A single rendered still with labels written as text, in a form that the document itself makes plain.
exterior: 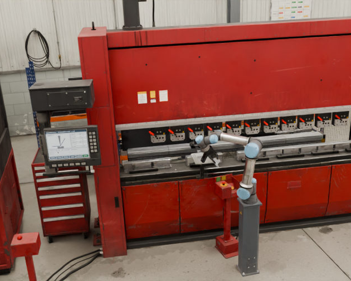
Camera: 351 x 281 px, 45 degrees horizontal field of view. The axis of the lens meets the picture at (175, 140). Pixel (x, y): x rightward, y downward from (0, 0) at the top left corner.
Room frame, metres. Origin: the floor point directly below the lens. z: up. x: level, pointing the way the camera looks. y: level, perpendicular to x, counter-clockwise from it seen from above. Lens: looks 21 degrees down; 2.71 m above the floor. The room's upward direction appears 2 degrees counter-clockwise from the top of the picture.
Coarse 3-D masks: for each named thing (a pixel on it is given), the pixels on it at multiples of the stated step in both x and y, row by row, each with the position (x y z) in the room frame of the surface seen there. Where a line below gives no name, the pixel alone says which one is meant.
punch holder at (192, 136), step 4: (188, 124) 4.14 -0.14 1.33; (192, 124) 4.10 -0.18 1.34; (196, 124) 4.11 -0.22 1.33; (200, 124) 4.11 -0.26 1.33; (192, 128) 4.10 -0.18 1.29; (196, 128) 4.11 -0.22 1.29; (200, 128) 4.11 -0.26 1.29; (188, 132) 4.18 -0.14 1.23; (192, 132) 4.10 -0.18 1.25; (196, 132) 4.10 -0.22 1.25; (200, 132) 4.11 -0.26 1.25; (192, 136) 4.10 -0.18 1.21; (196, 136) 4.10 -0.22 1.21
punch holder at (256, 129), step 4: (244, 120) 4.23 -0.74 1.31; (248, 120) 4.18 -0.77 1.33; (252, 120) 4.19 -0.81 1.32; (256, 120) 4.19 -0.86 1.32; (244, 124) 4.23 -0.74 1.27; (248, 124) 4.18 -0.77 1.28; (252, 124) 4.19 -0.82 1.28; (256, 124) 4.19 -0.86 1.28; (244, 128) 4.24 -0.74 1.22; (248, 128) 4.18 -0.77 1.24; (252, 128) 4.19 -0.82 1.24; (256, 128) 4.19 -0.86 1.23; (244, 132) 4.24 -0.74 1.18; (248, 132) 4.18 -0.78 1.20; (252, 132) 4.20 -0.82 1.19; (256, 132) 4.19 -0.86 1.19
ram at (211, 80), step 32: (128, 64) 4.02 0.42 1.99; (160, 64) 4.07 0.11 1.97; (192, 64) 4.11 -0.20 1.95; (224, 64) 4.15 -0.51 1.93; (256, 64) 4.19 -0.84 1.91; (288, 64) 4.24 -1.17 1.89; (320, 64) 4.28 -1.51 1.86; (128, 96) 4.02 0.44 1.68; (192, 96) 4.11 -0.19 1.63; (224, 96) 4.15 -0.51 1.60; (256, 96) 4.19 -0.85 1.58; (288, 96) 4.24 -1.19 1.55; (320, 96) 4.29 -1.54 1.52; (128, 128) 4.02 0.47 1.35
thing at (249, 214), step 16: (240, 208) 3.48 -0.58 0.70; (256, 208) 3.40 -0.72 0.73; (240, 224) 3.47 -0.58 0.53; (256, 224) 3.41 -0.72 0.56; (240, 240) 3.46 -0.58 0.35; (256, 240) 3.41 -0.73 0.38; (240, 256) 3.46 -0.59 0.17; (256, 256) 3.41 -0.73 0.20; (240, 272) 3.43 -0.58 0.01; (256, 272) 3.40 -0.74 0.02
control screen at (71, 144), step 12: (48, 132) 3.35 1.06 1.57; (60, 132) 3.36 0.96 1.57; (72, 132) 3.37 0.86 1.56; (84, 132) 3.37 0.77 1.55; (48, 144) 3.35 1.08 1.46; (60, 144) 3.36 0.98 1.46; (72, 144) 3.36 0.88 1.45; (84, 144) 3.37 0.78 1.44; (60, 156) 3.36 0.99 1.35; (72, 156) 3.36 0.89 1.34; (84, 156) 3.37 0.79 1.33
